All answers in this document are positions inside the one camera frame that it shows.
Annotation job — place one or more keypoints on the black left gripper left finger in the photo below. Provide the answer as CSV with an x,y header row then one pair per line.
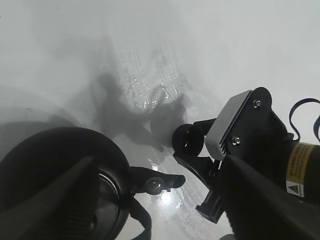
x,y
22,220

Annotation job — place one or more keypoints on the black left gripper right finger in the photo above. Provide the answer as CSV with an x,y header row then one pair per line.
x,y
301,216

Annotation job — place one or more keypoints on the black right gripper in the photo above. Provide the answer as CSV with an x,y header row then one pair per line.
x,y
253,137

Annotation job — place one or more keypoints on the black cast iron teapot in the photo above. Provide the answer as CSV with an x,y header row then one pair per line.
x,y
99,205

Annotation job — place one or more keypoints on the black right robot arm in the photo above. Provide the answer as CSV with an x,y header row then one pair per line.
x,y
297,164

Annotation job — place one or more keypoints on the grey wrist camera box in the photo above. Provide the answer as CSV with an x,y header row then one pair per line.
x,y
217,134

